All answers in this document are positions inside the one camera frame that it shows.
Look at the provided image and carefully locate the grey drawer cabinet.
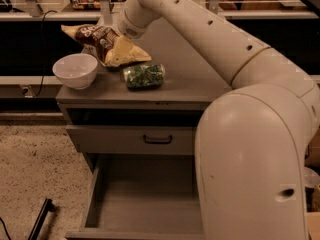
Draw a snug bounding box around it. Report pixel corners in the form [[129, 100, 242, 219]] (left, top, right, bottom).
[[55, 13, 234, 240]]

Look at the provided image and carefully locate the green snack packet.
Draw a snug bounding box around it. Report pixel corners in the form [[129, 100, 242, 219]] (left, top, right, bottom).
[[123, 64, 165, 89]]

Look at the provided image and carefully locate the open lower drawer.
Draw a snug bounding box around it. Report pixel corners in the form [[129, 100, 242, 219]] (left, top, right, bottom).
[[66, 155, 204, 240]]

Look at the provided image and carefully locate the white bowl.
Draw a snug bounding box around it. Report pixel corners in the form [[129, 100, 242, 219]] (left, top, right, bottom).
[[52, 53, 98, 89]]

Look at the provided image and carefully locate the black floor stand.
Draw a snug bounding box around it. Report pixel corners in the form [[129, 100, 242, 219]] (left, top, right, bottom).
[[28, 198, 55, 240]]

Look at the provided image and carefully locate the brown chip bag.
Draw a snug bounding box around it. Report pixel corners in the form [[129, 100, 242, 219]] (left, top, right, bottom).
[[61, 24, 151, 67]]

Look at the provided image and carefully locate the black cable left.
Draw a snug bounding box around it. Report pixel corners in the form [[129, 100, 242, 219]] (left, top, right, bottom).
[[33, 9, 58, 98]]

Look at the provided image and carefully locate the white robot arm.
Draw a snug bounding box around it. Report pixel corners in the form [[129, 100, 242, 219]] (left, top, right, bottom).
[[118, 0, 320, 240]]

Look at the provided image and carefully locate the closed upper drawer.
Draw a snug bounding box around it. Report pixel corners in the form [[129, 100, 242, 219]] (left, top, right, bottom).
[[67, 125, 194, 155]]

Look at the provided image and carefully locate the black drawer handle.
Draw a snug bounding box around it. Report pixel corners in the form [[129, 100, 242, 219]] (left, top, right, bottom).
[[143, 135, 173, 145]]

